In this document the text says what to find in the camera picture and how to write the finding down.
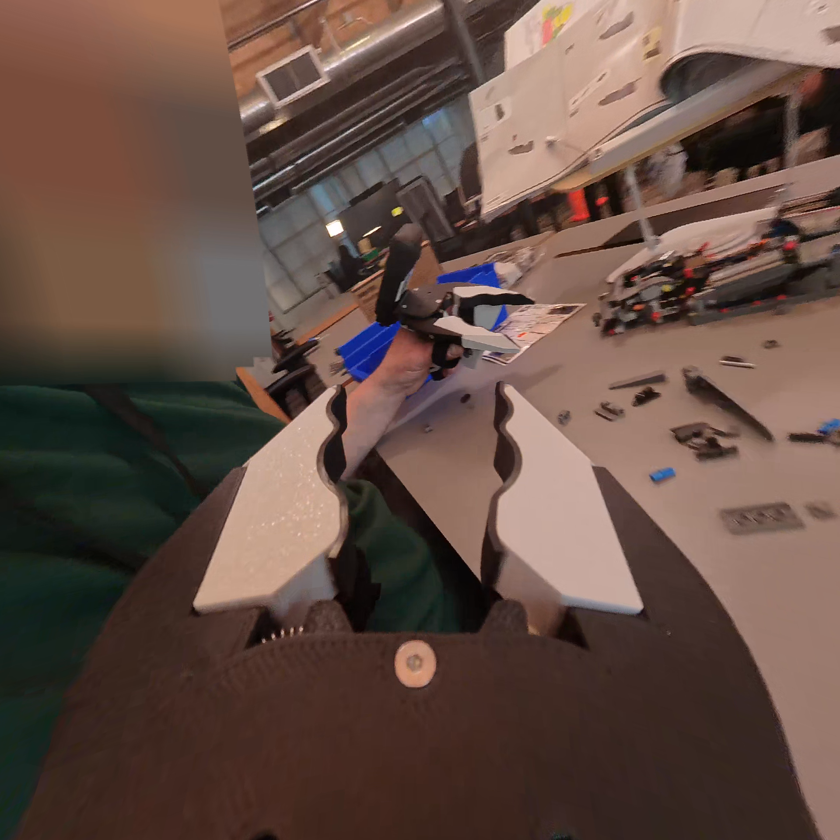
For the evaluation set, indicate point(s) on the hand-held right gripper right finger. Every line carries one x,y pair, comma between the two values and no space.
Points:
564,525

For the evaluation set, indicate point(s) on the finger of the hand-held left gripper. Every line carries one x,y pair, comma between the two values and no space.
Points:
489,296
479,338

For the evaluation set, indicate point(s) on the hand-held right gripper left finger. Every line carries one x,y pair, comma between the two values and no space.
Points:
275,525

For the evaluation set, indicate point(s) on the blue plastic bin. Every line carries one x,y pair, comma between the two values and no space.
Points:
367,354

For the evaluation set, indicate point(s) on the long grey lego beam panel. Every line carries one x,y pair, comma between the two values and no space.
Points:
722,400

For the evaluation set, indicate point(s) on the grey black lego car model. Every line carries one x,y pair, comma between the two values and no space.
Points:
722,289

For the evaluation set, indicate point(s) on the white lego sticker sheet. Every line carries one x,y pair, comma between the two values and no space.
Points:
544,321

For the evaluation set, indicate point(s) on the blue lego pin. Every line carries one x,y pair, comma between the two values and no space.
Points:
663,475
829,426

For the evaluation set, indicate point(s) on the grey lego panel with connector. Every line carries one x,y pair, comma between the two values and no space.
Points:
609,411

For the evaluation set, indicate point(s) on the black lego clip piece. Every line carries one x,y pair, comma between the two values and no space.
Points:
646,396

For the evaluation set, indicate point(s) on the dark grey curved lego panel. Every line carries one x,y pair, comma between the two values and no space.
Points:
688,432

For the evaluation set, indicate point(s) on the long grey lego wedge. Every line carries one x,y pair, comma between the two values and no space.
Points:
636,380

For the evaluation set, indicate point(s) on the black lego axle connector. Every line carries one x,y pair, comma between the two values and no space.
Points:
716,447

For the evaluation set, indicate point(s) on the dark grey studded lego plate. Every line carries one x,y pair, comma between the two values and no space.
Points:
761,518

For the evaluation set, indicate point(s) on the open lego instruction booklet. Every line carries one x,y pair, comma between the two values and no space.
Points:
590,98

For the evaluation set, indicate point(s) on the white bar grey lego piece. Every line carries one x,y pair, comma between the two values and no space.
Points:
736,362

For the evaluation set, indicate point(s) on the black lego pin connector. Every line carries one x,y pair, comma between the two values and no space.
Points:
806,436

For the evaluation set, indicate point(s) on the person's left hand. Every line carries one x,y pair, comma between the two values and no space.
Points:
403,367

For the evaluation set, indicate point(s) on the clear plastic parts bag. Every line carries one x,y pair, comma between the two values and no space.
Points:
518,262

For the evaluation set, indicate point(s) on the black monitor screen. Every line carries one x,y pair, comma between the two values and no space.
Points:
371,210

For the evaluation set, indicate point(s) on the grey metal cabinet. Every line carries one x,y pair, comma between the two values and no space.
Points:
426,207

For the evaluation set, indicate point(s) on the orange traffic cone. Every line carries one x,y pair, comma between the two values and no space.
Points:
579,205

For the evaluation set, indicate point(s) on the person's green shirt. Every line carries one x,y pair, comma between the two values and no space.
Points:
98,492

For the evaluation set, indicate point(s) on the white book stand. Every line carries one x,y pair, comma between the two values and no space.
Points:
689,239

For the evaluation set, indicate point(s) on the silver ventilation duct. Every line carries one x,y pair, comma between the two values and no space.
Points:
341,65

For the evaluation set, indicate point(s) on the white duct vent grille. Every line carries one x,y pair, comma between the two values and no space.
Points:
292,75

